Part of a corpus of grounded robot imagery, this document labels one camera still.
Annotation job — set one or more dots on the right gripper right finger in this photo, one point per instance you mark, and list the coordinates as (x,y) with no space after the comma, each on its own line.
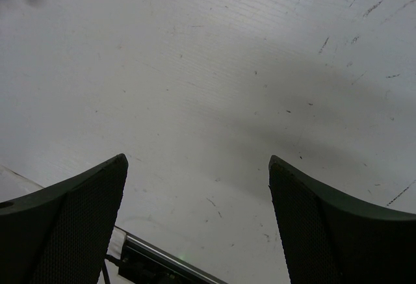
(331,237)

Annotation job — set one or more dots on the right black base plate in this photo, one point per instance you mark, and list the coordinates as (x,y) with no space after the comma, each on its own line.
(138,261)

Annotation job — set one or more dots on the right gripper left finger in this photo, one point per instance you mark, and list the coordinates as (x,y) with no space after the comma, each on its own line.
(61,233)

